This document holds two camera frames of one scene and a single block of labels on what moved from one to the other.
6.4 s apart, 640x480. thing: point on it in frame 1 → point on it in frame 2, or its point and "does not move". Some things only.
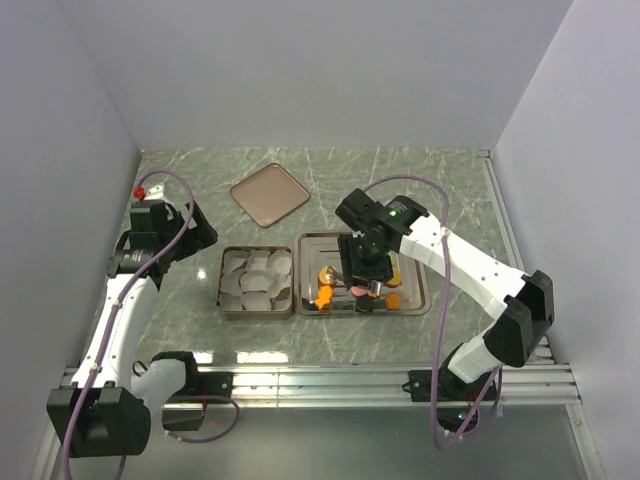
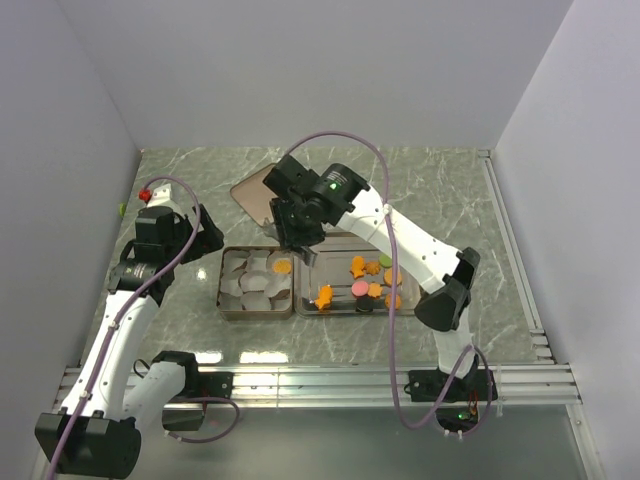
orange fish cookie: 325,297 does not move
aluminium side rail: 508,239 does not move
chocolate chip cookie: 392,301 does not move
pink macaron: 358,291 does not move
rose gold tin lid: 270,195 does not move
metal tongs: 374,289 → 308,255
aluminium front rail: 523,386 does not move
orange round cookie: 327,274 → 282,266
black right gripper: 352,268 → 286,234
